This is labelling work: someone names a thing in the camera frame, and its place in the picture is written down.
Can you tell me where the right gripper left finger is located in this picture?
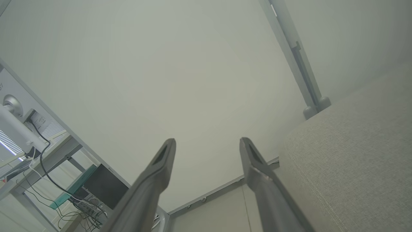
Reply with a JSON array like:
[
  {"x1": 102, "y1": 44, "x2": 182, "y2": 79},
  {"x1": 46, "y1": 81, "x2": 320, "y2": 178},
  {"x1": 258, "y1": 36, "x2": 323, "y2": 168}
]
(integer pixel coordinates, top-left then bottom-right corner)
[{"x1": 100, "y1": 139, "x2": 177, "y2": 232}]

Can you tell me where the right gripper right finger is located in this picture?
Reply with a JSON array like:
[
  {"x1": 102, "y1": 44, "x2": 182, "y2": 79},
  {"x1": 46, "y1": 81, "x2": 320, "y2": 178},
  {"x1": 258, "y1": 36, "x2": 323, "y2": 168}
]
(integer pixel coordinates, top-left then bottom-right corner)
[{"x1": 239, "y1": 138, "x2": 314, "y2": 232}]

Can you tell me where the grey fabric sofa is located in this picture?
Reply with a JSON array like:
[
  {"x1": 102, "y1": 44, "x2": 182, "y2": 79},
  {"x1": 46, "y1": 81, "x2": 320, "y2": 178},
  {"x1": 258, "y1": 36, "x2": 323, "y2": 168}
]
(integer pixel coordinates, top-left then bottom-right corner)
[{"x1": 278, "y1": 63, "x2": 412, "y2": 232}]

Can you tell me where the black computer tower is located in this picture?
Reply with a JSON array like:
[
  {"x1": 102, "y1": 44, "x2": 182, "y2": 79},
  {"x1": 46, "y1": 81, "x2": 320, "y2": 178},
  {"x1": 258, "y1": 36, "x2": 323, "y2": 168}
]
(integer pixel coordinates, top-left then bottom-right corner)
[{"x1": 82, "y1": 164, "x2": 130, "y2": 210}]

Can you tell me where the teal flat box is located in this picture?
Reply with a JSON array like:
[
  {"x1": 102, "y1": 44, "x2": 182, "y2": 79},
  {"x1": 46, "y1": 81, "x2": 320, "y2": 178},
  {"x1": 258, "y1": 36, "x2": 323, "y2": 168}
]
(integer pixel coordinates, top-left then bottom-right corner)
[{"x1": 50, "y1": 164, "x2": 98, "y2": 210}]

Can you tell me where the grey office desk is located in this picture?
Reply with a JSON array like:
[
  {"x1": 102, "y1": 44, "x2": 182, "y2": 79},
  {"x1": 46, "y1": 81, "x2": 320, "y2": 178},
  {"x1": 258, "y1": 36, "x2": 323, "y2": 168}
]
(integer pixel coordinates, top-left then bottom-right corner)
[{"x1": 0, "y1": 133, "x2": 85, "y2": 232}]

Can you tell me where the silver monitor stand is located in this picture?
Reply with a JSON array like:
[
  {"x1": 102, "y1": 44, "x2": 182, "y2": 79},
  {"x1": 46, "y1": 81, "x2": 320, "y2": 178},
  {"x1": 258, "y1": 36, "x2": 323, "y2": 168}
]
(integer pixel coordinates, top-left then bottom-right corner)
[{"x1": 0, "y1": 94, "x2": 49, "y2": 156}]

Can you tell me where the white computer monitor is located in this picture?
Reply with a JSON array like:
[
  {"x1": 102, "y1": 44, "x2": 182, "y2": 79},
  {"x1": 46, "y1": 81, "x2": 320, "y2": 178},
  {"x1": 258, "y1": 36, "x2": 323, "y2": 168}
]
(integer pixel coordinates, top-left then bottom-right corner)
[{"x1": 0, "y1": 66, "x2": 69, "y2": 156}]

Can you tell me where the black power cable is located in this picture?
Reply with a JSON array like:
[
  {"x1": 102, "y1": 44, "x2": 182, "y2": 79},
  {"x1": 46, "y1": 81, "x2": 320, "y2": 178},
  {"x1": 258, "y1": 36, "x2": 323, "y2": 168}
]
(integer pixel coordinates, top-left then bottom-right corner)
[{"x1": 30, "y1": 119, "x2": 107, "y2": 208}]

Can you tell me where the white thin cable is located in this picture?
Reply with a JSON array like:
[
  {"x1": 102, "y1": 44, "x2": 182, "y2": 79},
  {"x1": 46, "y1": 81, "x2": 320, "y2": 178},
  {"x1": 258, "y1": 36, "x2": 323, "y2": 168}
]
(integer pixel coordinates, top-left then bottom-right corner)
[{"x1": 28, "y1": 148, "x2": 92, "y2": 207}]

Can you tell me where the grey metal frame post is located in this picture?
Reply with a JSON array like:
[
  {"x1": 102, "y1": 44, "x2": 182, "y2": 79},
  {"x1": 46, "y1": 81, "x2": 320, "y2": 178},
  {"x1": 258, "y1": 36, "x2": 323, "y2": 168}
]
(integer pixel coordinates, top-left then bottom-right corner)
[{"x1": 259, "y1": 0, "x2": 332, "y2": 120}]

